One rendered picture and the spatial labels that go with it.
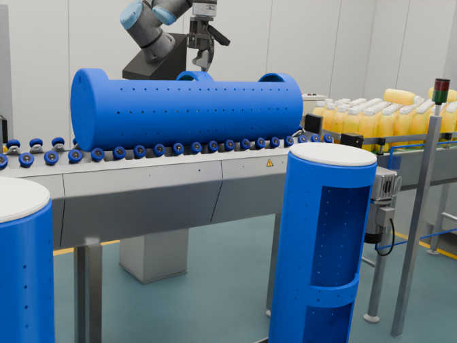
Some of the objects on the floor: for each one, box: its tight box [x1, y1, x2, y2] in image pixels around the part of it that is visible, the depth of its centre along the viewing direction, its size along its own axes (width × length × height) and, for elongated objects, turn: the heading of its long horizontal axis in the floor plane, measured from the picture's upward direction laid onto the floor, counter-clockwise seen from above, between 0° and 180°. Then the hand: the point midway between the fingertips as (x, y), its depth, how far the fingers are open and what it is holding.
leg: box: [85, 243, 102, 343], centre depth 187 cm, size 6×6×63 cm
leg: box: [266, 213, 282, 317], centre depth 251 cm, size 6×6×63 cm
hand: (205, 71), depth 193 cm, fingers closed, pressing on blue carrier
